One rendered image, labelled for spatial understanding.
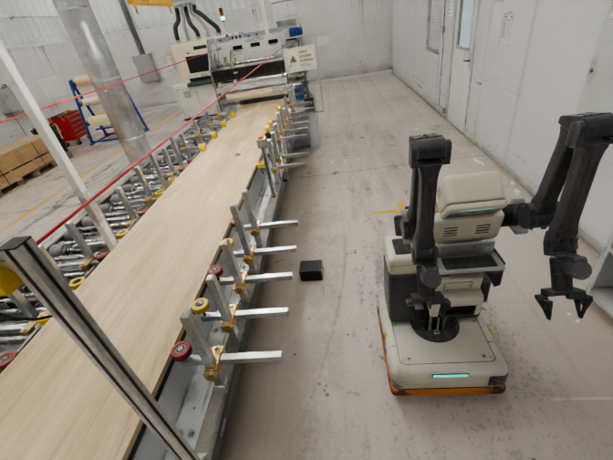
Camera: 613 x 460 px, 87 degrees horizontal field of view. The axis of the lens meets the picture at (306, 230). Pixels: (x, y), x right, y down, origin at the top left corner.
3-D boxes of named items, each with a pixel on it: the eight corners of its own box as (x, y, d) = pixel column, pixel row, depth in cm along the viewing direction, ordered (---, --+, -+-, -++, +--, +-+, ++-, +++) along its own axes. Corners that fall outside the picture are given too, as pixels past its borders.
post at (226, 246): (252, 306, 186) (228, 238, 160) (251, 310, 183) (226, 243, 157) (246, 306, 186) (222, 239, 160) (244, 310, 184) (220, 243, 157)
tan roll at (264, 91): (306, 88, 529) (305, 80, 523) (305, 90, 519) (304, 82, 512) (223, 101, 547) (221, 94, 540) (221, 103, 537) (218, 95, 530)
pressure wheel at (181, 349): (195, 371, 135) (185, 355, 129) (177, 373, 136) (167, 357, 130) (201, 355, 142) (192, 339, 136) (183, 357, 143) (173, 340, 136)
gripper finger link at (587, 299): (596, 320, 103) (593, 292, 102) (571, 322, 104) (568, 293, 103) (580, 314, 110) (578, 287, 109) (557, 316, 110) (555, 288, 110)
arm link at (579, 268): (570, 235, 107) (542, 238, 108) (597, 238, 96) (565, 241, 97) (573, 271, 108) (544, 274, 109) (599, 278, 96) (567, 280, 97)
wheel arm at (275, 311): (289, 311, 157) (287, 306, 154) (288, 317, 154) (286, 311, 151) (204, 318, 162) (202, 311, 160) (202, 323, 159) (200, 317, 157)
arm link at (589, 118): (597, 98, 91) (558, 102, 93) (630, 118, 81) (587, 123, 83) (544, 216, 121) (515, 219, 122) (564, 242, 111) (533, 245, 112)
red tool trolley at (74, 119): (93, 137, 938) (78, 109, 894) (79, 145, 875) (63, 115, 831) (77, 140, 939) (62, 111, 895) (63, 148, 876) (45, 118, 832)
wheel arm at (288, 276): (293, 277, 177) (292, 270, 175) (293, 280, 174) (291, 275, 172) (218, 283, 183) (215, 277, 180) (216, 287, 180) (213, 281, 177)
